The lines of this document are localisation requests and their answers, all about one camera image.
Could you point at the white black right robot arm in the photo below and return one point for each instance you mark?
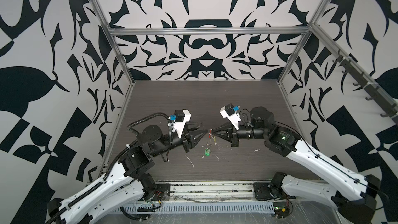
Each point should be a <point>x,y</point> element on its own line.
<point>351,194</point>

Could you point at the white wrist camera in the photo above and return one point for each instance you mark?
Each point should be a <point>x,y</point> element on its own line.
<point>230,112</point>
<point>177,122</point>

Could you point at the green circuit board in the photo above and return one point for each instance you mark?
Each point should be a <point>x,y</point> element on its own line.
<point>282,209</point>

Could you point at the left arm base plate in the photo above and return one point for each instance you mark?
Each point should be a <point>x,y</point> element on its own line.
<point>158,191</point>

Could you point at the aluminium frame corner post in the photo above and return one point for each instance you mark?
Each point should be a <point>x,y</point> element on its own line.
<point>105,27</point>

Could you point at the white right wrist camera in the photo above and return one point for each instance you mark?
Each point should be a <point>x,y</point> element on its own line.
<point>230,112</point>

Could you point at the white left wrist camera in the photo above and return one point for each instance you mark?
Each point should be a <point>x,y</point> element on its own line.
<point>177,122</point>

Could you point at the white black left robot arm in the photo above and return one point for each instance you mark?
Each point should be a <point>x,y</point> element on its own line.
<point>127,178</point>

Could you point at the white slotted cable duct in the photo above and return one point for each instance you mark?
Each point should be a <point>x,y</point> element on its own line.
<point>202,208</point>

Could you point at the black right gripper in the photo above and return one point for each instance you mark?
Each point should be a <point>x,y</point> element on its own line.
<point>226,135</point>

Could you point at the aluminium frame top crossbar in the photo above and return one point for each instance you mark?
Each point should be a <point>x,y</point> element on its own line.
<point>207,31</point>

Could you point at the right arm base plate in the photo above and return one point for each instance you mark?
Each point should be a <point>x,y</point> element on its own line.
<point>270,191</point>

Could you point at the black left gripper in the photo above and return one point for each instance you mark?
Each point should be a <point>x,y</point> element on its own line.
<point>186,139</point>

